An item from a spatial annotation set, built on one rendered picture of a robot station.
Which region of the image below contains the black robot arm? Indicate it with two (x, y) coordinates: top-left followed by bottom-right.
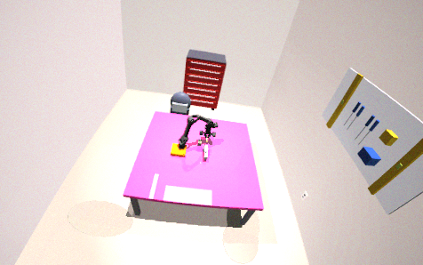
(178, 114), (218, 149)

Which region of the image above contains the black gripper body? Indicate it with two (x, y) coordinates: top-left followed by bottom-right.
(199, 130), (216, 137)

